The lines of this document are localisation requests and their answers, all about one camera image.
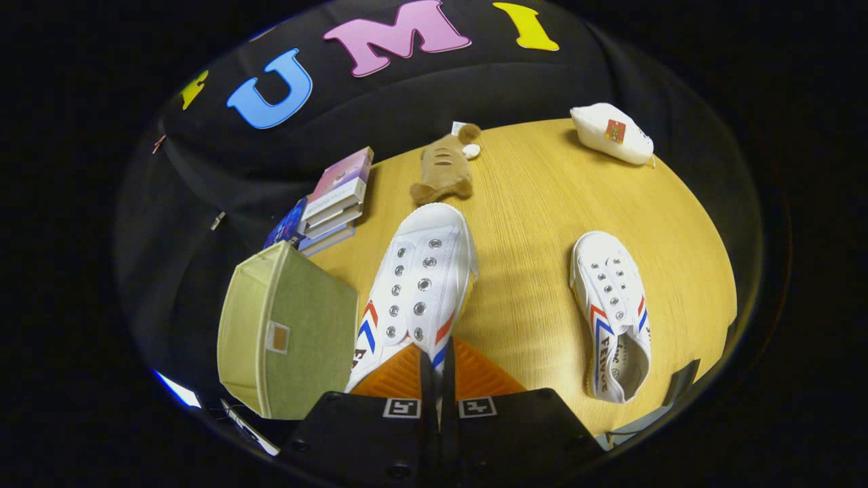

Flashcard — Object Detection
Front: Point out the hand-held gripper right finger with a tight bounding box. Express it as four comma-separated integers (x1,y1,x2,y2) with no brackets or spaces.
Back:
441,336,606,486

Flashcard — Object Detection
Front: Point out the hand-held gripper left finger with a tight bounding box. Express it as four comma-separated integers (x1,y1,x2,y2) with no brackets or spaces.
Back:
279,342,441,486

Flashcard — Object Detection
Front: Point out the green fabric storage box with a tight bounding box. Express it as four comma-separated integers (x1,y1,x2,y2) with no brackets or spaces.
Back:
217,239,360,421

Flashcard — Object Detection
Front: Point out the white striped canvas shoe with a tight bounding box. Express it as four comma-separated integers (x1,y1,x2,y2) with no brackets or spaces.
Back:
344,202,479,394
570,230,653,405

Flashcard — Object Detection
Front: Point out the black table clamp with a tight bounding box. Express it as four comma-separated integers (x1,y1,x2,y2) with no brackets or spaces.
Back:
663,359,701,407

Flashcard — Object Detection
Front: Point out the pale blue cover book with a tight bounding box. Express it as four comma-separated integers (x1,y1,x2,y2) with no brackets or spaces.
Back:
297,224,357,258

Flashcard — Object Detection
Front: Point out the lit laptop screen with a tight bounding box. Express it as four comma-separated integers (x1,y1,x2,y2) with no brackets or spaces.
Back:
153,369,203,409

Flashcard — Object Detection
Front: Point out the white paperback book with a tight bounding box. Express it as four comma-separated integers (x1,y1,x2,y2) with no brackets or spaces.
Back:
304,207,364,238
303,195,367,223

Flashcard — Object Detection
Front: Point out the dark blue book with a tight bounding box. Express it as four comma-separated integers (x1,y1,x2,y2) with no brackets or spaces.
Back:
263,197,309,249

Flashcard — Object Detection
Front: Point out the pink cover book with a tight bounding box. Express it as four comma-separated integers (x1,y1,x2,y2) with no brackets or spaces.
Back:
303,147,375,207

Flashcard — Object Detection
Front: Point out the brown plush toy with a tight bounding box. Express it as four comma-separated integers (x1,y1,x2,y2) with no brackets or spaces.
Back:
410,122,482,207

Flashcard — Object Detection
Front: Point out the white plush toy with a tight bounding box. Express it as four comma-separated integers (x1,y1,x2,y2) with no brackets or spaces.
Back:
570,103,656,167

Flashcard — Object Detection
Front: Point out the black backdrop cloth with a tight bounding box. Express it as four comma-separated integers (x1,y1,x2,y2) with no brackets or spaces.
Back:
115,0,767,421

